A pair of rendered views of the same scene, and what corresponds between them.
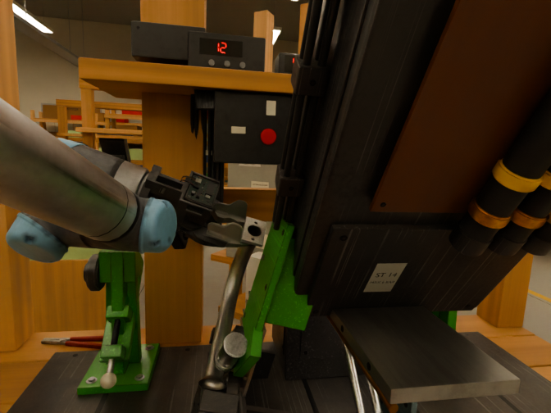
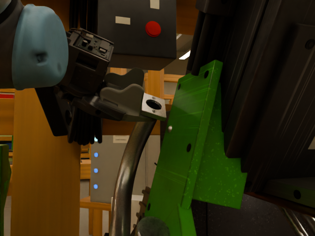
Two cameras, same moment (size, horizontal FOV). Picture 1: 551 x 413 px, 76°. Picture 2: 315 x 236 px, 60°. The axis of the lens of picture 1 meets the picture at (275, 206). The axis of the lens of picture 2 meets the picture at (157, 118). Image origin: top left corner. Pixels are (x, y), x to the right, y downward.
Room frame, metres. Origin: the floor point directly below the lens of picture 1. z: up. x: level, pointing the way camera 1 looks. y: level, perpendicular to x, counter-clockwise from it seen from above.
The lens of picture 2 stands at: (0.20, 0.09, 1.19)
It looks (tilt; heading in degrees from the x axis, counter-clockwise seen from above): 3 degrees up; 353
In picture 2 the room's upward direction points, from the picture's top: straight up
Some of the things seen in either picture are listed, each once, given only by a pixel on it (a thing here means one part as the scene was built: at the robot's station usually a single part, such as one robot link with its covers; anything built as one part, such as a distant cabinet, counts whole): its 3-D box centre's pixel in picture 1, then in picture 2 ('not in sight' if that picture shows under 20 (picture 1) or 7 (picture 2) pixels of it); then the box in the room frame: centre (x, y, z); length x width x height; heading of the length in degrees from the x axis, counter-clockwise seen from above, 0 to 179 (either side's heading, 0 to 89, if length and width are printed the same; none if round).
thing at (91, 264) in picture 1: (94, 272); not in sight; (0.68, 0.36, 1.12); 0.07 x 0.03 x 0.08; 10
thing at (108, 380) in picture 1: (110, 369); not in sight; (0.61, 0.30, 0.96); 0.06 x 0.03 x 0.06; 10
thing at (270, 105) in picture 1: (252, 130); (133, 30); (0.82, 0.06, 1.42); 0.17 x 0.12 x 0.15; 100
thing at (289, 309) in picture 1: (284, 278); (201, 147); (0.56, -0.02, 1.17); 0.13 x 0.12 x 0.20; 100
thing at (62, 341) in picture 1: (74, 341); not in sight; (0.82, 0.49, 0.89); 0.16 x 0.05 x 0.01; 92
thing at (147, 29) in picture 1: (170, 46); not in sight; (0.80, 0.24, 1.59); 0.15 x 0.07 x 0.07; 100
